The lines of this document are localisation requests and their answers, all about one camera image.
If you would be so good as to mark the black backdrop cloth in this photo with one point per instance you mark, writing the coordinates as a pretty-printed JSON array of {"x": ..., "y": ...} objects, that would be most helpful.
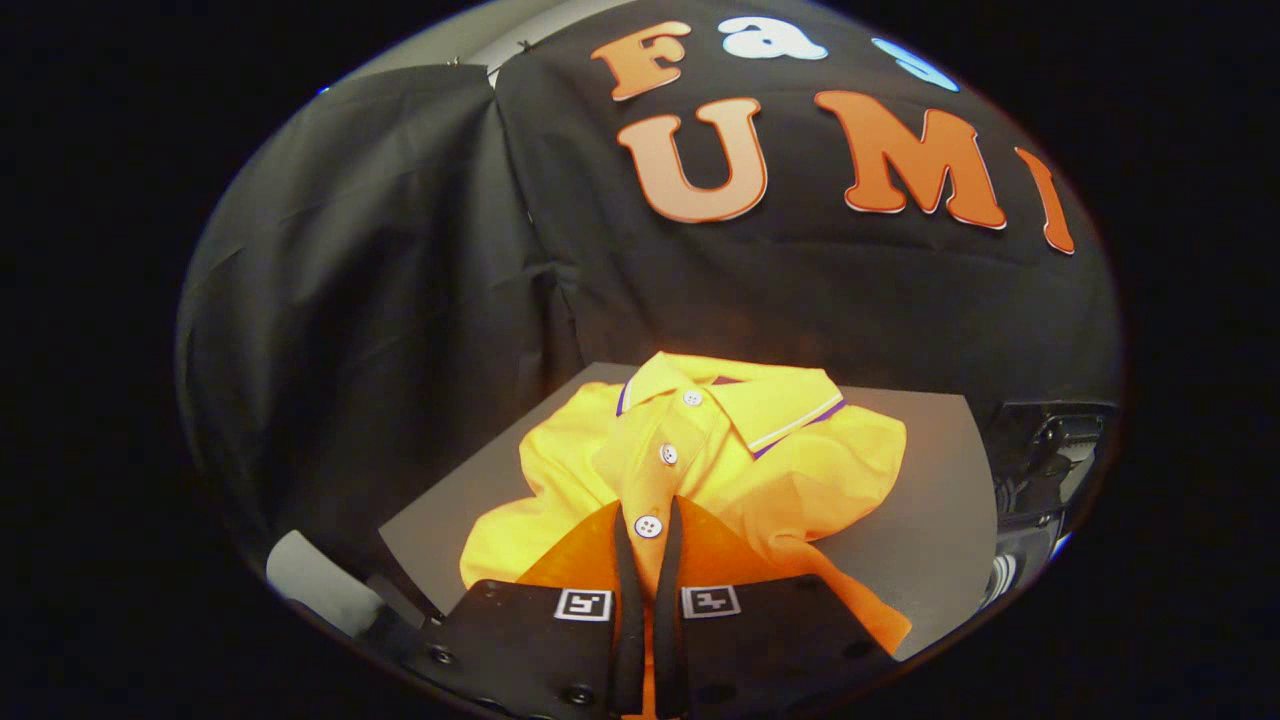
[{"x": 700, "y": 290}]

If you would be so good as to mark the grey washing machine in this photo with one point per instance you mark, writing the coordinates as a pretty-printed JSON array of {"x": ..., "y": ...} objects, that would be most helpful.
[{"x": 1045, "y": 470}]

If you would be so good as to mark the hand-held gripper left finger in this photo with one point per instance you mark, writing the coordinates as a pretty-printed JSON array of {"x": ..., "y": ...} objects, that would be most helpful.
[{"x": 625, "y": 640}]

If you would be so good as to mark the yellow polo shirt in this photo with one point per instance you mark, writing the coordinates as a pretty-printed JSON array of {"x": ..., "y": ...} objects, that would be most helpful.
[{"x": 790, "y": 460}]

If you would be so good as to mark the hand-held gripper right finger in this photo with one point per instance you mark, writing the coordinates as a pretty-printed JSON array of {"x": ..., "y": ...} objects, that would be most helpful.
[{"x": 668, "y": 640}]

